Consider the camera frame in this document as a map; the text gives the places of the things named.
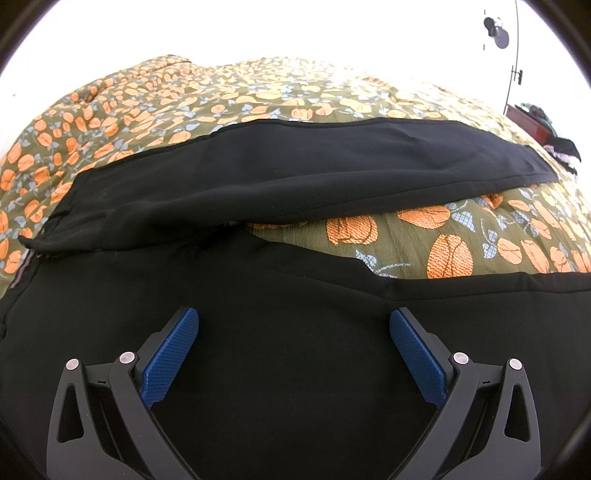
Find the orange floral blanket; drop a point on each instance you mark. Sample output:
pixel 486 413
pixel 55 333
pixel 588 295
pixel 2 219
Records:
pixel 184 106

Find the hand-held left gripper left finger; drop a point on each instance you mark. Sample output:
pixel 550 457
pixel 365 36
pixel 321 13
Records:
pixel 171 355

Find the dark object on door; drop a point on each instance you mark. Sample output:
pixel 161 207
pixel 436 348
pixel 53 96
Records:
pixel 500 37

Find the pile of clothes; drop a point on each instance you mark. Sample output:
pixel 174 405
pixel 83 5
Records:
pixel 561 145

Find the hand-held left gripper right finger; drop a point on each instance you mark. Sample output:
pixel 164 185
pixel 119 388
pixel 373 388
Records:
pixel 415 355

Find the red-brown wooden cabinet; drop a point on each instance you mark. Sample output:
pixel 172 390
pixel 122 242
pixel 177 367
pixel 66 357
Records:
pixel 526 122

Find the door latch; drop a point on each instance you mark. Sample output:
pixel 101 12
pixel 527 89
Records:
pixel 518 76

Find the black pants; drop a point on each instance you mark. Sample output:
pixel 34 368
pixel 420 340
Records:
pixel 295 175

